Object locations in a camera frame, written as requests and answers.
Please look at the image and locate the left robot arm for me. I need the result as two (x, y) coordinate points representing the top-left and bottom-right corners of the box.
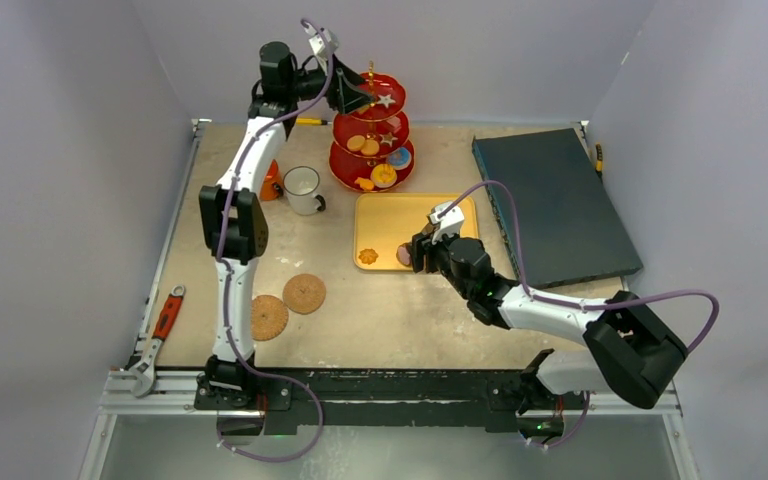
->
(198, 37), (371, 409)

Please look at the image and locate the brown star cookie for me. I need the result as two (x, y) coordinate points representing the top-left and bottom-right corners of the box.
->
(379, 133), (397, 147)

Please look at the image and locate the blue iced donut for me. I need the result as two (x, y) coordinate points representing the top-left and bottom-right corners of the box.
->
(387, 147), (413, 171)

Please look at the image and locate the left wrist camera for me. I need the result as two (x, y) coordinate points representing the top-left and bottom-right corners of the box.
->
(305, 25), (339, 71)

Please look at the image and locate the red three-tier cake stand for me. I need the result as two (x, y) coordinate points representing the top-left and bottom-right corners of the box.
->
(329, 62), (415, 193)

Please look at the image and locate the yellow handled screwdriver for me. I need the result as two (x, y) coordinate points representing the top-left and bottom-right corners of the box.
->
(594, 143), (604, 180)

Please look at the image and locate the flower shaped cookie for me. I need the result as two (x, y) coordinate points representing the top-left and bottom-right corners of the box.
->
(357, 248), (379, 265)

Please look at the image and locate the round orange cookie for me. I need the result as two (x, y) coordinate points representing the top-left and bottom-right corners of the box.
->
(346, 135), (367, 152)
(360, 139), (380, 157)

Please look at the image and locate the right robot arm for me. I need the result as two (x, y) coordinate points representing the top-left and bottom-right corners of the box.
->
(408, 233), (688, 409)

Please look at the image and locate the yellow iced donut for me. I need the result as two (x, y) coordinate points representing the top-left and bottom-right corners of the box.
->
(370, 163), (398, 189)

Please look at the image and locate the orange mug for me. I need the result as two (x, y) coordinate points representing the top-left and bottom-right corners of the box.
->
(259, 160), (284, 202)

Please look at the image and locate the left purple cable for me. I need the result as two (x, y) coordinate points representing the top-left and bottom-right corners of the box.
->
(214, 17), (336, 465)

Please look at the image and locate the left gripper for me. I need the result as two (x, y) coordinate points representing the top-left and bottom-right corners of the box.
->
(287, 55), (375, 116)

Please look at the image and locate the orange fish shaped cookie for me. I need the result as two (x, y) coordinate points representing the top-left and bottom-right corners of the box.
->
(354, 177), (376, 192)

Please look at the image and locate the yellow serving tray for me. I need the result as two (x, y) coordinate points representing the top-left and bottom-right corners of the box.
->
(352, 193), (456, 273)

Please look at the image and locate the black base frame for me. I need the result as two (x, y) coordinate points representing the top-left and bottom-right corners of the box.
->
(194, 365), (584, 435)

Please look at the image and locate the white ribbed mug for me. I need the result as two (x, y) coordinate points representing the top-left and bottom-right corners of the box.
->
(283, 166), (327, 216)

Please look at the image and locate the silver wrench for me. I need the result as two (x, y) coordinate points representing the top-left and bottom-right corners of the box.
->
(128, 284), (186, 398)

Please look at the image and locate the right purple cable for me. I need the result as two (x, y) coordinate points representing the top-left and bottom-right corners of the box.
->
(440, 180), (721, 452)

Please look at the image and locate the purple cable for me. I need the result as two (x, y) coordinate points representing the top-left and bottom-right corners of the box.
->
(214, 17), (336, 465)
(440, 180), (721, 452)

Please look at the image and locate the white star cookie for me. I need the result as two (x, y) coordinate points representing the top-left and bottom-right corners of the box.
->
(374, 94), (397, 110)

